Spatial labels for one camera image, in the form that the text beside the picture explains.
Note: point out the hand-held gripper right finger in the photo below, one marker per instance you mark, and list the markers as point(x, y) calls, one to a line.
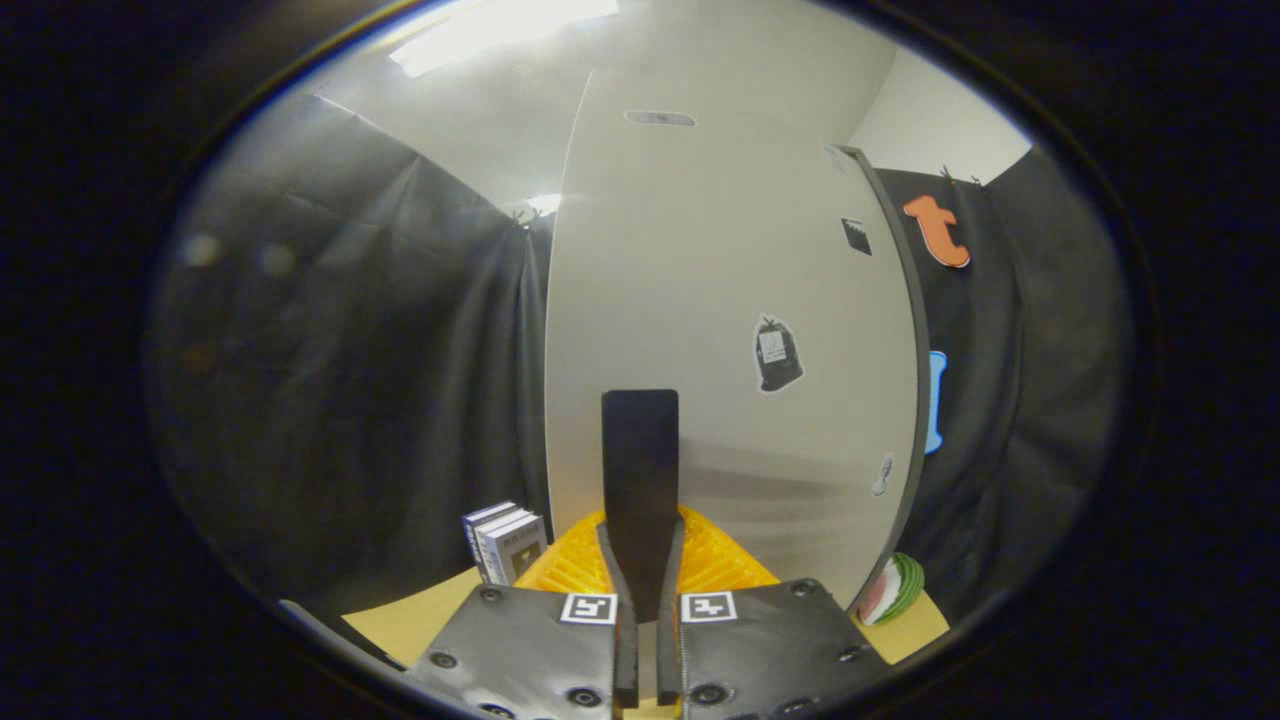
point(668, 660)

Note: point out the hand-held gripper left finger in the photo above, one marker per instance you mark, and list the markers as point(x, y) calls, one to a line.
point(627, 660)

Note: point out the black cloth clip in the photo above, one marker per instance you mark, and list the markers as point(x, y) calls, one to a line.
point(958, 176)

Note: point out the beige shoe cabinet door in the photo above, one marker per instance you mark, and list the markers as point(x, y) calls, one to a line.
point(680, 280)

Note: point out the watermelon slice toy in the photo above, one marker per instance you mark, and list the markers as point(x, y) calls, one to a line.
point(895, 590)

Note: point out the black backdrop cloth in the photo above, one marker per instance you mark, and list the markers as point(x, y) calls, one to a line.
point(350, 350)

